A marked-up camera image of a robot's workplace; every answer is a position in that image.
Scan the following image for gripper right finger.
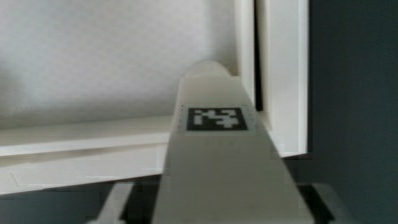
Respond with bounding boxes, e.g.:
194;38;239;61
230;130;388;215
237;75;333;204
297;183;351;224

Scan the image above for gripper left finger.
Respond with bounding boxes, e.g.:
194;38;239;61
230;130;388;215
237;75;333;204
86;182;141;224

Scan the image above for white desk top tray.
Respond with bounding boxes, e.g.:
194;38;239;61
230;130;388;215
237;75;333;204
0;0;255;157

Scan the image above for white L-shaped fence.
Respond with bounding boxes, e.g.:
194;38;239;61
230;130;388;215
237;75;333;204
0;0;310;195

